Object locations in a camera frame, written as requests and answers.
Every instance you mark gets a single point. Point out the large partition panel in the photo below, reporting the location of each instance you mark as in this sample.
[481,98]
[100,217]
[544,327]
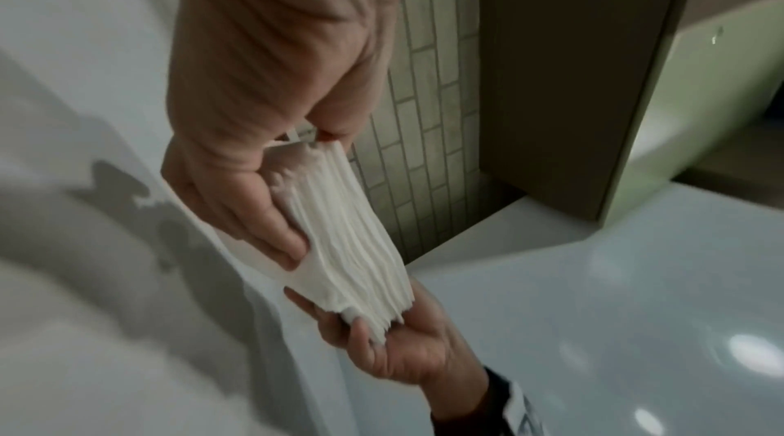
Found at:
[551,85]

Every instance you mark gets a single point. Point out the right marker wristband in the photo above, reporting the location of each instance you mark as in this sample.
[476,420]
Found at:
[508,405]

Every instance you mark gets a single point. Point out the person's right hand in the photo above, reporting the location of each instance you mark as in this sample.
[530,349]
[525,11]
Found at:
[416,352]

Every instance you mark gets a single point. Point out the person's left hand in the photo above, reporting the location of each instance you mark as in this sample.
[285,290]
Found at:
[275,37]

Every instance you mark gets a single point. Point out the stack of white napkins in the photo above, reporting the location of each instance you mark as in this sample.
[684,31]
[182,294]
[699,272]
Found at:
[349,250]

